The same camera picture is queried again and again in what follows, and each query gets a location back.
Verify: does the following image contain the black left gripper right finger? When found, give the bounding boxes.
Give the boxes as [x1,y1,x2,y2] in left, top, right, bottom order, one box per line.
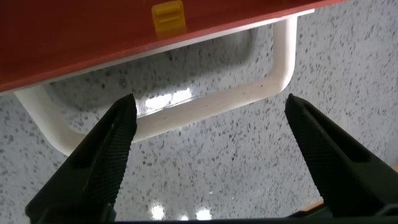
[284,93,398,218]

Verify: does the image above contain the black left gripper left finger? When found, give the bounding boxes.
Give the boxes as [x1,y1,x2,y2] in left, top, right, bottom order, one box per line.
[25,93,138,224]

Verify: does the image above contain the red drawer with white handle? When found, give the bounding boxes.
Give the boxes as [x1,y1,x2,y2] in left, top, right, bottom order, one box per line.
[0,0,349,156]

